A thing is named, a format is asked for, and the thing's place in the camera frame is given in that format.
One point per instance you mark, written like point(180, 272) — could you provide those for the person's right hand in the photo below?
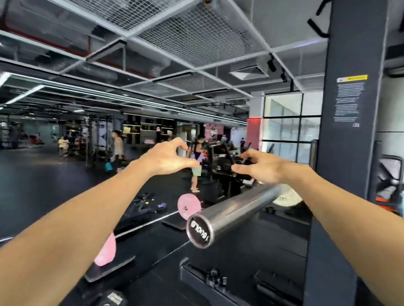
point(270, 168)

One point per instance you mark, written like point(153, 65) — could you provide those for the person's left hand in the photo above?
point(162, 159)

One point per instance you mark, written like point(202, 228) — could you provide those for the person's right thumb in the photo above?
point(243, 169)

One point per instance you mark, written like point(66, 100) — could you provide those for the person's left thumb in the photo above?
point(186, 163)

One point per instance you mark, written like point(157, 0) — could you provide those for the person's right forearm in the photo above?
point(352, 222)

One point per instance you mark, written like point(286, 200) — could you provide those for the person's left forearm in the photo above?
point(55, 236)

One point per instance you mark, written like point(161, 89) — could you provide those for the black exercise machine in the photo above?
point(224, 174)

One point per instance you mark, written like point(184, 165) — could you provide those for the pink weight plate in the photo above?
point(106, 252)
point(189, 206)

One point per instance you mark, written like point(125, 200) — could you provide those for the white weight plate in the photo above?
point(288, 199)

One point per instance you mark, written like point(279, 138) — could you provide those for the black framed window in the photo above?
point(290, 125)

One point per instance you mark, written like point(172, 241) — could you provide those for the thin steel barbell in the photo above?
point(148, 224)

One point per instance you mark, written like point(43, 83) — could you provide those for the white ceiling air vent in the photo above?
point(249, 72)

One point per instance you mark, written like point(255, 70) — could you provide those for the black track light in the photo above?
point(272, 63)
point(284, 76)

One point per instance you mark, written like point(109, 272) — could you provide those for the white warning label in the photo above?
point(349, 99)

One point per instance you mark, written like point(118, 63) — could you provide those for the small black weight plate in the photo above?
point(107, 304)

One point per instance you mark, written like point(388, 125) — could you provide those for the black rack upright post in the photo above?
point(339, 207)

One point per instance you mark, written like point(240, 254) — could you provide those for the black rack base frame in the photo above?
point(231, 296)

